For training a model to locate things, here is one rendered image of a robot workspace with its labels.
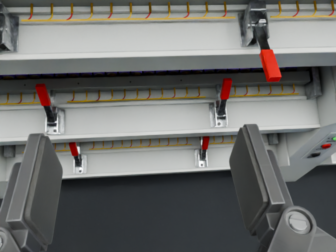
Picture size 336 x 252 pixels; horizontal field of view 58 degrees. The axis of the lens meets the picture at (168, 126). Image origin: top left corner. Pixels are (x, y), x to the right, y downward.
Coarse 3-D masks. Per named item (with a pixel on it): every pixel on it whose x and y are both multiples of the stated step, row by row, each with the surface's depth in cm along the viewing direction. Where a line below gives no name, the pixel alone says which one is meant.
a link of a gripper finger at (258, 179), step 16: (240, 128) 14; (256, 128) 13; (240, 144) 14; (256, 144) 13; (240, 160) 14; (256, 160) 12; (272, 160) 13; (240, 176) 14; (256, 176) 12; (272, 176) 12; (240, 192) 14; (256, 192) 12; (272, 192) 11; (288, 192) 12; (240, 208) 14; (256, 208) 12; (272, 208) 11; (256, 224) 13; (272, 224) 11; (320, 240) 11
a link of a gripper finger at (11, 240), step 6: (0, 228) 10; (6, 228) 10; (0, 234) 10; (6, 234) 10; (12, 234) 11; (0, 240) 10; (6, 240) 10; (12, 240) 10; (0, 246) 10; (6, 246) 10; (12, 246) 10; (18, 246) 10
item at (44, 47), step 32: (32, 32) 32; (64, 32) 32; (96, 32) 33; (128, 32) 33; (160, 32) 33; (192, 32) 34; (224, 32) 34; (288, 32) 34; (320, 32) 35; (0, 64) 33; (32, 64) 33; (64, 64) 34; (96, 64) 34; (128, 64) 35; (160, 64) 35; (192, 64) 36; (224, 64) 36; (256, 64) 37; (288, 64) 38; (320, 64) 38
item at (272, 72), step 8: (256, 24) 31; (256, 32) 31; (264, 32) 31; (264, 40) 31; (264, 48) 30; (264, 56) 29; (272, 56) 30; (264, 64) 29; (272, 64) 29; (264, 72) 29; (272, 72) 29; (272, 80) 29
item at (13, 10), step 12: (12, 12) 32; (24, 12) 32; (36, 12) 32; (48, 12) 32; (60, 12) 32; (84, 12) 33; (96, 12) 33; (108, 12) 33; (120, 12) 33; (132, 12) 33; (144, 12) 33; (156, 12) 33; (168, 12) 34; (180, 12) 34
